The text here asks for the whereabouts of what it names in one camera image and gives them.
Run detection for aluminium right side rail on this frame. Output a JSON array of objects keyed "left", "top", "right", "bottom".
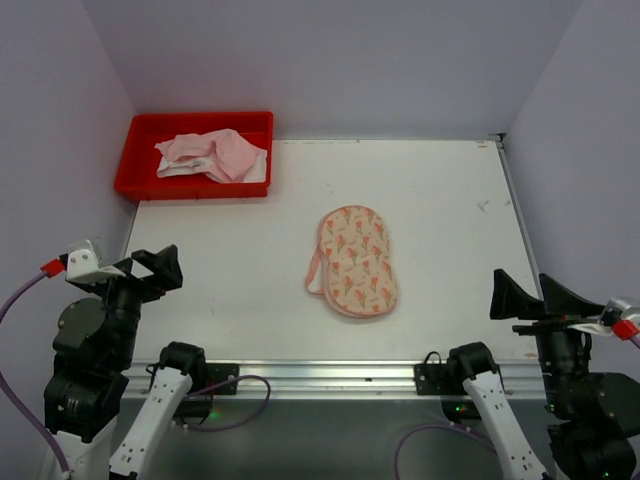
[{"left": 491, "top": 133, "right": 542, "bottom": 301}]

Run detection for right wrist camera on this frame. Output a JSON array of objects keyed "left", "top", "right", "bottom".
[{"left": 570, "top": 297, "right": 639, "bottom": 346}]

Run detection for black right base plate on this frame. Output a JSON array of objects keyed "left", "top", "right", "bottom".
[{"left": 412, "top": 350, "right": 506, "bottom": 397}]

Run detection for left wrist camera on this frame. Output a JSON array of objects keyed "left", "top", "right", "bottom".
[{"left": 40, "top": 239, "right": 126, "bottom": 285}]

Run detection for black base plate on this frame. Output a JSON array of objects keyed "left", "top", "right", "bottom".
[
  {"left": 188, "top": 362, "right": 240, "bottom": 396},
  {"left": 412, "top": 350, "right": 506, "bottom": 397}
]

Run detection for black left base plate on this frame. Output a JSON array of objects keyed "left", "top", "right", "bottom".
[{"left": 188, "top": 362, "right": 240, "bottom": 396}]

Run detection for floral mesh laundry bag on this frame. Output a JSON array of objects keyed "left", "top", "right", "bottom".
[{"left": 304, "top": 205, "right": 398, "bottom": 319}]

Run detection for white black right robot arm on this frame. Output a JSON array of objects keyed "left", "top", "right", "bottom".
[{"left": 446, "top": 269, "right": 639, "bottom": 479}]

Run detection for white pink bra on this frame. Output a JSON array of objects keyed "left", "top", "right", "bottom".
[{"left": 156, "top": 150, "right": 267, "bottom": 183}]

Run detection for red plastic tray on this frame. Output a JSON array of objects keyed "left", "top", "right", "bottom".
[{"left": 114, "top": 111, "right": 274, "bottom": 202}]

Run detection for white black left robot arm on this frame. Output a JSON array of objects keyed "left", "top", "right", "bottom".
[{"left": 44, "top": 241, "right": 206, "bottom": 479}]

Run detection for aluminium mounting rail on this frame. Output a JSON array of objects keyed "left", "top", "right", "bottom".
[{"left": 119, "top": 357, "right": 594, "bottom": 401}]

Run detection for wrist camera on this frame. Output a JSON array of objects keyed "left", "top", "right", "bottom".
[
  {"left": 40, "top": 239, "right": 126, "bottom": 285},
  {"left": 570, "top": 297, "right": 639, "bottom": 346}
]

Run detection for pink underwear garment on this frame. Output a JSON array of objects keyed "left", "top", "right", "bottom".
[{"left": 155, "top": 129, "right": 267, "bottom": 184}]

